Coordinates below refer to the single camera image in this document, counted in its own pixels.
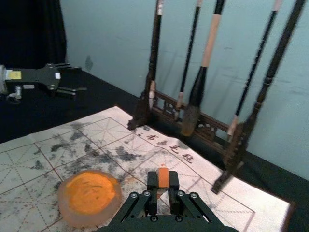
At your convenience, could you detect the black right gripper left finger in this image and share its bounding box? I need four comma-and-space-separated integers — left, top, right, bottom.
113, 170, 159, 222

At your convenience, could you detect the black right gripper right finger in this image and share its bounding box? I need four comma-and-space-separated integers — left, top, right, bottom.
168, 170, 213, 222

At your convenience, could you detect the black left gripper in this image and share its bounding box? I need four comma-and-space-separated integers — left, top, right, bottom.
5, 62, 88, 101

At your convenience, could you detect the orange seal stamp block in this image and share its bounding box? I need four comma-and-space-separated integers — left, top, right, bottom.
156, 163, 170, 199

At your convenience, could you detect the black table cloth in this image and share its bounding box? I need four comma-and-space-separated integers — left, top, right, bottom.
0, 63, 309, 232

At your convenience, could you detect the gridded calligraphy practice sheet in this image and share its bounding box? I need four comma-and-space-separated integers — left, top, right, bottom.
0, 105, 296, 232

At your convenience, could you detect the round dish of orange paste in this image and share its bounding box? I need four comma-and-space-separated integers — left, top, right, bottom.
57, 169, 123, 227

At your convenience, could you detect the black curtain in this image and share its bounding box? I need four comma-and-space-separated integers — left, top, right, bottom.
0, 0, 68, 71

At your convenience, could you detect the dark wooden brush rack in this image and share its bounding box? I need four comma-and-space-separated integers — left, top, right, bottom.
126, 0, 308, 194

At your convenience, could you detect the black brush with white tip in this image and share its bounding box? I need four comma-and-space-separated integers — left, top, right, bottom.
148, 0, 165, 110

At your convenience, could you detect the thin black calligraphy brush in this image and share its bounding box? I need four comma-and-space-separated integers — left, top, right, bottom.
226, 0, 283, 143
174, 0, 203, 120

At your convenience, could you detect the thin cable with silver plug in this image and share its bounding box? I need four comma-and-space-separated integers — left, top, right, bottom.
6, 85, 24, 105

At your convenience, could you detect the large brush with beige handle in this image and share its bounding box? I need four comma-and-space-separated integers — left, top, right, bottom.
181, 0, 226, 137

